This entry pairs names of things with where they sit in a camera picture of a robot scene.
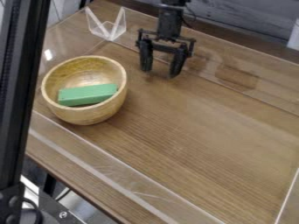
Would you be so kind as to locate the black metal bracket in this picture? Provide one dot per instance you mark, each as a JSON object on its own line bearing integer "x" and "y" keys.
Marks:
{"x": 54, "y": 212}

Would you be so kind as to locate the black table leg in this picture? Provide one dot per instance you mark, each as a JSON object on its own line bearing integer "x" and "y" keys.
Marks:
{"x": 50, "y": 184}

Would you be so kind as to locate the black aluminium frame post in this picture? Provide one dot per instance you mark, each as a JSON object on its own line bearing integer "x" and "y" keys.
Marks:
{"x": 22, "y": 36}

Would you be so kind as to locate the brown wooden bowl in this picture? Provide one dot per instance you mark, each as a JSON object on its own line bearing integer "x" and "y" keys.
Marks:
{"x": 79, "y": 72}

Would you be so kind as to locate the green rectangular block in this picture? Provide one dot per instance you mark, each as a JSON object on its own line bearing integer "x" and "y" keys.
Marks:
{"x": 86, "y": 95}

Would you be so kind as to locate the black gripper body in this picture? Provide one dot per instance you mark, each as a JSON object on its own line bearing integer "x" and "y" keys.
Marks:
{"x": 166, "y": 37}

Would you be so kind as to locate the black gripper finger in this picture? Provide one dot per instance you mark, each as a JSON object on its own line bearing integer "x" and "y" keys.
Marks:
{"x": 146, "y": 55}
{"x": 178, "y": 61}

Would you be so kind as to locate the white object at right edge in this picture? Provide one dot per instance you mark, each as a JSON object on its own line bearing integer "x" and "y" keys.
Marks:
{"x": 294, "y": 37}

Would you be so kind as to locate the clear acrylic tray walls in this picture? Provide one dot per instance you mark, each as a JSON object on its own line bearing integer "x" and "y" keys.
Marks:
{"x": 202, "y": 148}

